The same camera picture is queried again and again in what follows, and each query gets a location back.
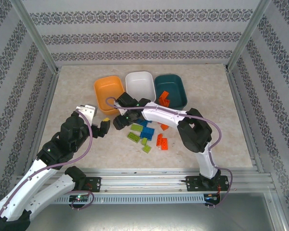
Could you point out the green lego brick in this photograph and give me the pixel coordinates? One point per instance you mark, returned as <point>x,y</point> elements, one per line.
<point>133,137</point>
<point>144,141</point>
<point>147,148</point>
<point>135,127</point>

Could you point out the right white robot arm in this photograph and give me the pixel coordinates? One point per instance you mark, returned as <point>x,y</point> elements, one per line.
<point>159,113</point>

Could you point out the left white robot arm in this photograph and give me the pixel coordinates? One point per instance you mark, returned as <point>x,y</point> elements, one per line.
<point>53,190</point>

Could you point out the orange plastic container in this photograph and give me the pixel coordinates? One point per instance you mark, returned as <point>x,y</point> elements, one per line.
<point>106,91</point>

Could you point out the white plastic container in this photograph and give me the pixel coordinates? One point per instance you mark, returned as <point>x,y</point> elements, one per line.
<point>139,84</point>

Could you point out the teal plastic container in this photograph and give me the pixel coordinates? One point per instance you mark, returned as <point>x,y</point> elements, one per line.
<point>178,89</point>

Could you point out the left controller board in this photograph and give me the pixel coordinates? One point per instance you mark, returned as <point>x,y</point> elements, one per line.
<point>79,197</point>

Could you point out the controller board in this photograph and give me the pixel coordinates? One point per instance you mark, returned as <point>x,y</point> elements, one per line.
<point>79,197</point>
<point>210,196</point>

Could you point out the grey metal base panel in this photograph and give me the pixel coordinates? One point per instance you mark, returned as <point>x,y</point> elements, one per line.
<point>159,216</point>

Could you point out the right controller board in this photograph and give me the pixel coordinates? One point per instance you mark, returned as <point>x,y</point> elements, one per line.
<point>210,196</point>

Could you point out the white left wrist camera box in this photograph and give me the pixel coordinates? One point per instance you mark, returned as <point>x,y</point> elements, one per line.
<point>89,110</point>

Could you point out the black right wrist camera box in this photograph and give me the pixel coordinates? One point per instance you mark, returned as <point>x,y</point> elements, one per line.
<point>125,99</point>

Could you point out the left aluminium side rail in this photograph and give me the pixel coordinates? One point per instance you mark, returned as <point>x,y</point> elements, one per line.
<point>43,115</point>

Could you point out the aluminium side rail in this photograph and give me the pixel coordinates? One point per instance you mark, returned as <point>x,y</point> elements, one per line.
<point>43,115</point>
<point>245,120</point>

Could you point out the left black mount plate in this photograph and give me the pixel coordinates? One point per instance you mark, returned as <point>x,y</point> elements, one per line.
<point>95,184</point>

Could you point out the black mount plate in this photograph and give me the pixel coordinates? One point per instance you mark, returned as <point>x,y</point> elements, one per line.
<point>95,184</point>
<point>192,184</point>

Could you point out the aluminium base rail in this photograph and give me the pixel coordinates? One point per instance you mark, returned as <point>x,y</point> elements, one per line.
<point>144,183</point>

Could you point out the right black mount plate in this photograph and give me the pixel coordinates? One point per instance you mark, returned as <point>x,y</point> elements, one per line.
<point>192,184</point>

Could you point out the left aluminium corner post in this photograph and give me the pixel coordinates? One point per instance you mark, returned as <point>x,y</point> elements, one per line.
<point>37,36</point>

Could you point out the aluminium corner post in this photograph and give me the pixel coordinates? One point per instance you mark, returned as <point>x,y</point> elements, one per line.
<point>246,36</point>
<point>37,36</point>

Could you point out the right aluminium side rail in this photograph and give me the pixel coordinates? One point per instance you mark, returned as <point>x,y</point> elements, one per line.
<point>245,120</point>

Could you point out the right aluminium corner post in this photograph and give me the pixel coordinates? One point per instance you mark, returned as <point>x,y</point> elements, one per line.
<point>246,36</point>

